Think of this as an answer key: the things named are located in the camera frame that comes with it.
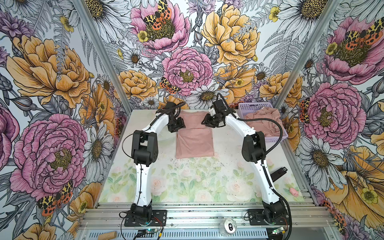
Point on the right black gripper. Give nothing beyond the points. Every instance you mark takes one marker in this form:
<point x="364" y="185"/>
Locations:
<point x="207" y="121"/>

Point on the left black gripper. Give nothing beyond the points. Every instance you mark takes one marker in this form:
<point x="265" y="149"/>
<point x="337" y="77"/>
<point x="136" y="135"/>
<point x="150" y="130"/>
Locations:
<point x="181" y="125"/>

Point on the pink t-shirt with print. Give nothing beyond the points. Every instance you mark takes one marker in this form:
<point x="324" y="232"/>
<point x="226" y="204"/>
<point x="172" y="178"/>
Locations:
<point x="195" y="140"/>

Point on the pink shorts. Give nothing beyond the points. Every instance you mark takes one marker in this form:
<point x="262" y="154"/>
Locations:
<point x="264" y="124"/>

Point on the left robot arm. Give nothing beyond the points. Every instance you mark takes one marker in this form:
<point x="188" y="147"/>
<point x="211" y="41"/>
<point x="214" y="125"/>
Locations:
<point x="145" y="151"/>

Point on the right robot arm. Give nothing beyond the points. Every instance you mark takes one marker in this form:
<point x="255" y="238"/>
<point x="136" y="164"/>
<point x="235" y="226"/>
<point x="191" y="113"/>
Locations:
<point x="254" y="151"/>

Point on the black remote-like device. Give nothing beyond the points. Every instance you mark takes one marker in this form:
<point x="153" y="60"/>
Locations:
<point x="278" y="173"/>

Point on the green circuit board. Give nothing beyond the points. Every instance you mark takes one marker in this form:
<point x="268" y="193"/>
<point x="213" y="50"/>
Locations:
<point x="149" y="233"/>

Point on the wooden cork block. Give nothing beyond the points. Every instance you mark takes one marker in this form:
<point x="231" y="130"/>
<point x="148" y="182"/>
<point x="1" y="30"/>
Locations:
<point x="108" y="236"/>

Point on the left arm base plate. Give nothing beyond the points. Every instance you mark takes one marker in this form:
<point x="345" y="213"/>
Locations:
<point x="155" y="218"/>

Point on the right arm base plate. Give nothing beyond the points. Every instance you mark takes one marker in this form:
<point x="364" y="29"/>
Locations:
<point x="259" y="217"/>

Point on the aluminium front rail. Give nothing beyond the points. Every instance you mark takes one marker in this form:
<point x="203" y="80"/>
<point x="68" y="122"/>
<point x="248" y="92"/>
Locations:
<point x="204" y="216"/>

